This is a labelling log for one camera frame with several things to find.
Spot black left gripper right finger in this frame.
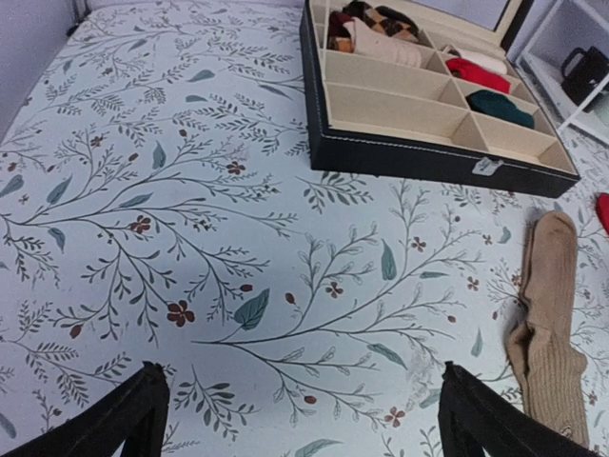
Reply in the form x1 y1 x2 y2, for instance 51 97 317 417
438 362 595 457

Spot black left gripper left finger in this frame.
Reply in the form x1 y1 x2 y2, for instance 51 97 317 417
6 362 169 457

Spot tan ribbed sock pair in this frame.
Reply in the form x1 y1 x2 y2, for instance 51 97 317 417
506 211 589 447

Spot dark green rolled socks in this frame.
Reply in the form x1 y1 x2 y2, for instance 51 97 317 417
465 90 535 129

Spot red rolled socks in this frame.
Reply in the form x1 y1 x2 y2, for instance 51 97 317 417
445 58 511 93

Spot white rolled socks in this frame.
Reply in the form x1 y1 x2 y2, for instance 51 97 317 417
441 45 508 75

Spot cream rolled socks left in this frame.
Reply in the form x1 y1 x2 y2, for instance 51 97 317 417
343 18 422 68

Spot argyle patterned rolled socks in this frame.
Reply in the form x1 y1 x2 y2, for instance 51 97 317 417
327 1 420 53

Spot floral patterned table mat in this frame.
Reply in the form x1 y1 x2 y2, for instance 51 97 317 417
1 1 608 456

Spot red sock pair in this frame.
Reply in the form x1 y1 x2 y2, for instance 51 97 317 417
596 192 609 235

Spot black compartment storage box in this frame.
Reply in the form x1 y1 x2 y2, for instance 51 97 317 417
300 1 580 198

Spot black mug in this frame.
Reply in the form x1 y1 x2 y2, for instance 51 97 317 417
560 46 608 105

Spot white shelf rack black top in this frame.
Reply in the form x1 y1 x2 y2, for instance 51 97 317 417
508 1 608 146

